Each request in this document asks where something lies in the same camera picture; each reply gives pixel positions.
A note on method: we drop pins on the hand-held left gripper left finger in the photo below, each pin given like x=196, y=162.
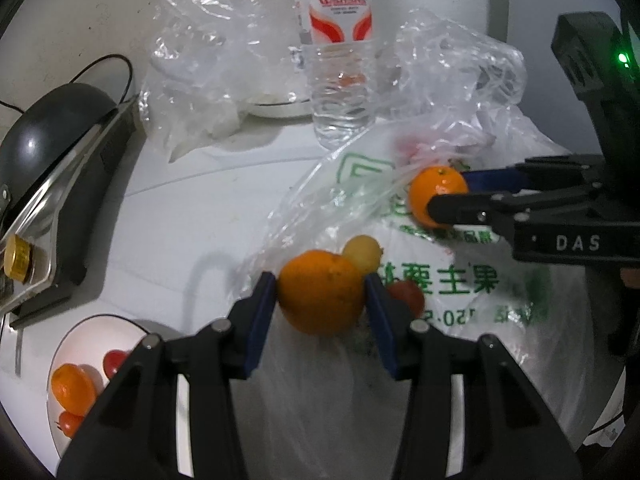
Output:
x=260, y=320

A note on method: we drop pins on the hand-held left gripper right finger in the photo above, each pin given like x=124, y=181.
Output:
x=382, y=325

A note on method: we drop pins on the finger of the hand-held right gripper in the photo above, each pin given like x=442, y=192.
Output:
x=460, y=209
x=492, y=179

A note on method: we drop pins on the orange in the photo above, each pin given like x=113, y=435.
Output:
x=435, y=192
x=322, y=292
x=72, y=387

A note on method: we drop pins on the red tomato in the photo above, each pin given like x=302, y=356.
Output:
x=114, y=364
x=407, y=299
x=71, y=424

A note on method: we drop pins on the printed plastic bag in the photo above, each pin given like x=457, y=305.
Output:
x=550, y=350

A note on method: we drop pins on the white plate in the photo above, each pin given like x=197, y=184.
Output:
x=85, y=340

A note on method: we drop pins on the yellow lemon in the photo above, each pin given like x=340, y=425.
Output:
x=362, y=252

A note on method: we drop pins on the crumpled clear plastic bag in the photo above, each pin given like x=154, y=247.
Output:
x=450, y=60

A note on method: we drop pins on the clear water bottle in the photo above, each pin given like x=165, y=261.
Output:
x=335, y=85

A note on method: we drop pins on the white bowl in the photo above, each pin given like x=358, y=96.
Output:
x=280, y=109

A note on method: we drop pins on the stainless steel induction cooker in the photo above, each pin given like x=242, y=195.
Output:
x=85, y=185

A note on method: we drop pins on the gold cooker knob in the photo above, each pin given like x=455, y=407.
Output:
x=17, y=257

